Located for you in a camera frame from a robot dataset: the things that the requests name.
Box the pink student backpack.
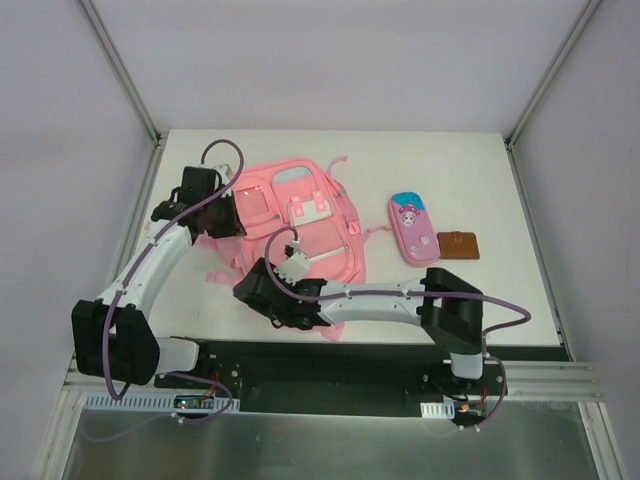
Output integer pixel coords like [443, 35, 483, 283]
[142, 154, 394, 342]

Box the pink cartoon pencil case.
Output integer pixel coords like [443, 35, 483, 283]
[388, 191, 440, 267]

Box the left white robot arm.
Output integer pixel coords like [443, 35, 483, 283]
[71, 164, 246, 389]

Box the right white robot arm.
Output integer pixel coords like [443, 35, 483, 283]
[233, 258, 486, 395]

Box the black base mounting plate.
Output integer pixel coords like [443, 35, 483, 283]
[153, 340, 515, 417]

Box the brown leather wallet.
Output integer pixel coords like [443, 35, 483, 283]
[437, 231, 480, 260]

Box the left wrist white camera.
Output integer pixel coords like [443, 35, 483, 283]
[213, 164, 234, 185]

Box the left white cable duct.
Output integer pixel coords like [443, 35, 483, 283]
[85, 393, 240, 415]

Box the white cable duct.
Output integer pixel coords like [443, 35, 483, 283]
[85, 393, 240, 415]
[420, 399, 456, 420]

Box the right white cable duct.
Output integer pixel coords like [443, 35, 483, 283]
[420, 399, 456, 420]

